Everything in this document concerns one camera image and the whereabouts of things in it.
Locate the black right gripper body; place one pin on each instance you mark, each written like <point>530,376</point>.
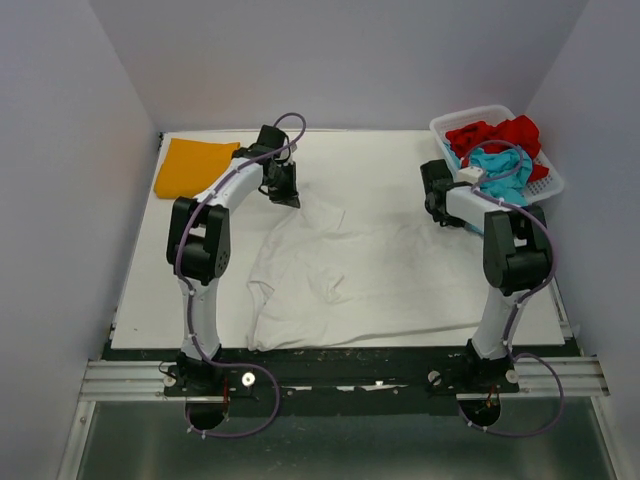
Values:
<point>449,220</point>

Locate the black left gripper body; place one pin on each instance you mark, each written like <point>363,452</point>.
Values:
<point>278,170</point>

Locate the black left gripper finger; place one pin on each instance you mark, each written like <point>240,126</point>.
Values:
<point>278,193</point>
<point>289,177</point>

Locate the white t-shirt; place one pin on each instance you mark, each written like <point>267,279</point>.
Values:
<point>319,281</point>

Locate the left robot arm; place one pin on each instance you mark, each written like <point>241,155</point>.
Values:
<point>199,243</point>

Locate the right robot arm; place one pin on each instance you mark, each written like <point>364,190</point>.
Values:
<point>517,261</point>

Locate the turquoise t-shirt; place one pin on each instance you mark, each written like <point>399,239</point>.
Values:
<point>491,194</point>

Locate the folded orange t-shirt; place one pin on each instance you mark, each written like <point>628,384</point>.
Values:
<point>190,167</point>

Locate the red t-shirt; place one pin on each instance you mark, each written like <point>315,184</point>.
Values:
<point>498,149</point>

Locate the white plastic laundry basket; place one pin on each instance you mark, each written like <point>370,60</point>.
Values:
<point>539,190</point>

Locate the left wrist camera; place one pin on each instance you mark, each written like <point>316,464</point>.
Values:
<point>286,156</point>

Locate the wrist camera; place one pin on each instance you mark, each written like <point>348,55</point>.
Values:
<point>286,156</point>
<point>470,174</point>

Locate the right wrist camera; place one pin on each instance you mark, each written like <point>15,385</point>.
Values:
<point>470,174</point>

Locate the black mounting rail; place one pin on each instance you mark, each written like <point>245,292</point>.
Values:
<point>333,382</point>

